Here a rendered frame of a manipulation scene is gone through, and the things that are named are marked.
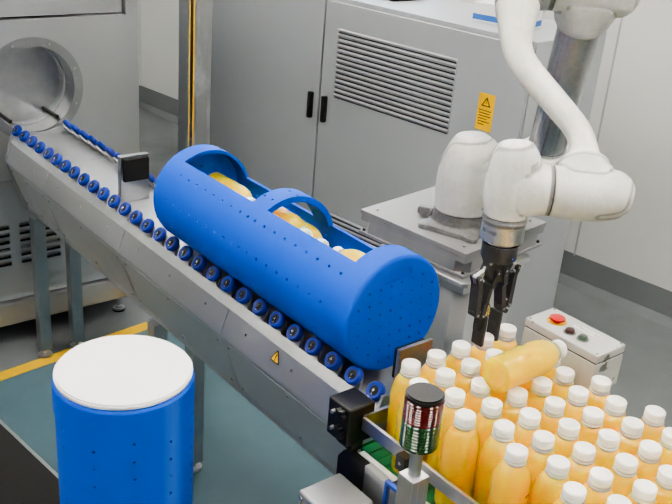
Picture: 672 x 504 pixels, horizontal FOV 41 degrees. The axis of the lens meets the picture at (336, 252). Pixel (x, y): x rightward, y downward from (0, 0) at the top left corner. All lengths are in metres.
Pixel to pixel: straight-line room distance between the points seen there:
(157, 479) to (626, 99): 3.38
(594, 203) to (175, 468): 0.99
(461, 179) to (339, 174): 1.74
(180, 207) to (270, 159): 2.06
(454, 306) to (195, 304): 0.71
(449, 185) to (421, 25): 1.35
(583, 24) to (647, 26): 2.45
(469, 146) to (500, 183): 0.69
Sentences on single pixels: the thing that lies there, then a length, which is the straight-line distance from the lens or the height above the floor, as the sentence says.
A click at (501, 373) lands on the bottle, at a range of 1.77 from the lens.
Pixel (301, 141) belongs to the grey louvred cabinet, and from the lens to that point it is 4.31.
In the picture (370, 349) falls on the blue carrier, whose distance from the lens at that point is 2.03.
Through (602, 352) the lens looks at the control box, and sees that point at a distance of 2.02.
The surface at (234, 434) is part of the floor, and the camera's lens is 3.49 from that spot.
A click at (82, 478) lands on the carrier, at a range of 1.92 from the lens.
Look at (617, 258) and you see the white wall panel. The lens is 4.90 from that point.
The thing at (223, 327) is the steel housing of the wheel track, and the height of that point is 0.86.
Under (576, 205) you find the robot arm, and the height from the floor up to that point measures 1.44.
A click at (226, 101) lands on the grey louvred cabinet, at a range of 4.70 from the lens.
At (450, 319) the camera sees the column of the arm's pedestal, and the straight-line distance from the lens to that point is 2.54.
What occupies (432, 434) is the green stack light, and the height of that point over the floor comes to 1.20.
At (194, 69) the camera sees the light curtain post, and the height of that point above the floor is 1.30.
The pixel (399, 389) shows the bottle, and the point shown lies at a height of 1.05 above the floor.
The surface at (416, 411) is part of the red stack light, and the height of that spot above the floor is 1.24.
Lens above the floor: 2.03
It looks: 24 degrees down
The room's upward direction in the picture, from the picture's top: 5 degrees clockwise
